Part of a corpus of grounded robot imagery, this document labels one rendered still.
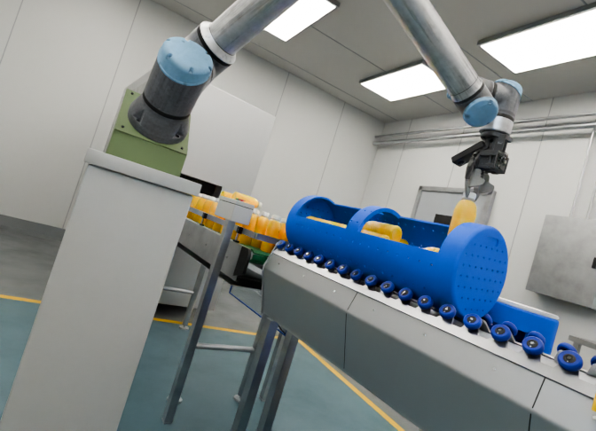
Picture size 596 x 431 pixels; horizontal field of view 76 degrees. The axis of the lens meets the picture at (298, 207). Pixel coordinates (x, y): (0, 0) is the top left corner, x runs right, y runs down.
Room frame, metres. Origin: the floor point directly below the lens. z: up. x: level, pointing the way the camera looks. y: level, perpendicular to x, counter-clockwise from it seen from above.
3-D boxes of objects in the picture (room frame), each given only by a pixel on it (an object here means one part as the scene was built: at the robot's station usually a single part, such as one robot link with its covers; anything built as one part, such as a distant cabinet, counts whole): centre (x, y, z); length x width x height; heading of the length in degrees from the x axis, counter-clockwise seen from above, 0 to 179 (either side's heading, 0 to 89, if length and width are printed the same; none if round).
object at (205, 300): (1.88, 0.29, 0.50); 0.04 x 0.04 x 1.00; 34
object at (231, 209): (1.88, 0.29, 1.05); 0.20 x 0.10 x 0.10; 34
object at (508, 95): (1.19, -0.52, 1.63); 0.10 x 0.09 x 0.12; 93
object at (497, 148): (1.18, -0.53, 1.46); 0.09 x 0.08 x 0.12; 34
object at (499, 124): (1.19, -0.52, 1.54); 0.10 x 0.09 x 0.05; 124
